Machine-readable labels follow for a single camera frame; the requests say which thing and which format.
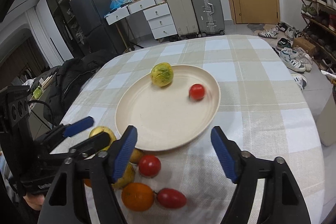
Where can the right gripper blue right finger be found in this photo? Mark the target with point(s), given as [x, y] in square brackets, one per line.
[282, 200]

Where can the yellow-green guava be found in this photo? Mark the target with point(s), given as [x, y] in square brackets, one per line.
[162, 75]

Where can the white drawer desk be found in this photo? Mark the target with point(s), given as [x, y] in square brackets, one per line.
[156, 12]

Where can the dark wardrobe shelf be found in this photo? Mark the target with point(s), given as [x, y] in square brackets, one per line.
[66, 24]

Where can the oblong red tomato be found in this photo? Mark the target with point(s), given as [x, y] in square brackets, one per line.
[171, 198]

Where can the wooden shoe rack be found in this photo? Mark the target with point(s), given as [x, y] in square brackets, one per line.
[319, 16]

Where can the small red cherry tomato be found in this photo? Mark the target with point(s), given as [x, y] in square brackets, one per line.
[197, 92]

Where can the cream round plate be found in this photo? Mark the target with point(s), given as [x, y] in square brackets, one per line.
[166, 118]

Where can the checkered beige tablecloth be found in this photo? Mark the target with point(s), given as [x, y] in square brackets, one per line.
[261, 109]

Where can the small orange mandarin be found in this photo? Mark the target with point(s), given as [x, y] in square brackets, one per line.
[87, 182]

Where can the round red tomato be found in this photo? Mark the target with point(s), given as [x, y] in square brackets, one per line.
[149, 166]

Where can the silver grey suitcase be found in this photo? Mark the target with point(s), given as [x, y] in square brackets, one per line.
[209, 16]

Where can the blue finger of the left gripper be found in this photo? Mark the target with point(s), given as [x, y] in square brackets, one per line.
[61, 132]

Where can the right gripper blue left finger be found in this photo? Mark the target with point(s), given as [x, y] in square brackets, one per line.
[66, 200]

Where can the brown longan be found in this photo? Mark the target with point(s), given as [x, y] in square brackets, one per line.
[136, 156]

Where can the person's left hand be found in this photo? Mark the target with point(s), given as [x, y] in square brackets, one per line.
[35, 201]

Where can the black refrigerator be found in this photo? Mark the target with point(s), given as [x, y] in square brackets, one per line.
[98, 34]

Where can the large orange mandarin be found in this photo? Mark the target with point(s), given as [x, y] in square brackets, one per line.
[137, 197]

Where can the wrinkled green guava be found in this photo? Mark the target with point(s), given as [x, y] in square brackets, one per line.
[127, 178]

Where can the black jacket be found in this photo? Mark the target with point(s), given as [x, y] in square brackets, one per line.
[67, 83]

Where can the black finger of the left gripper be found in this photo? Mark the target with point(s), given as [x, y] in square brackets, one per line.
[90, 146]

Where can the beige suitcase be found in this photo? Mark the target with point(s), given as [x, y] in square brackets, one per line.
[184, 17]

